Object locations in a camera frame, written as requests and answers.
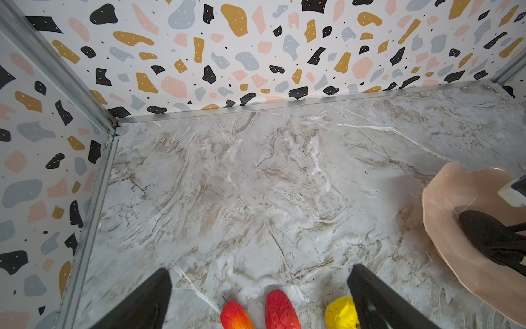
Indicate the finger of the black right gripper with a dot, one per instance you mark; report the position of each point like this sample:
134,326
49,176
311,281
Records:
503,245

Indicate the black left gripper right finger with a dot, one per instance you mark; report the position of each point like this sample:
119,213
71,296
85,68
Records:
378,306

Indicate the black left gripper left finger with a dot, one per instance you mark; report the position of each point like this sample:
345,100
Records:
145,307

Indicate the yellow fake lemon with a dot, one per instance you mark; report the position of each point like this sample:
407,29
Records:
342,314

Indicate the red orange fake peach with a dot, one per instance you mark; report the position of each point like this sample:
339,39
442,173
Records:
234,316

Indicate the red fake strawberry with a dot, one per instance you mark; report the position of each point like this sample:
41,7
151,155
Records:
279,312

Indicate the pink wavy fruit bowl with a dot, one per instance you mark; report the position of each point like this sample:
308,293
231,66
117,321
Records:
453,191

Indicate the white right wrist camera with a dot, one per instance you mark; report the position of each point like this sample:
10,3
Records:
514,192

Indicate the aluminium left corner post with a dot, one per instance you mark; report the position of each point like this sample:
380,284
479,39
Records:
47,60

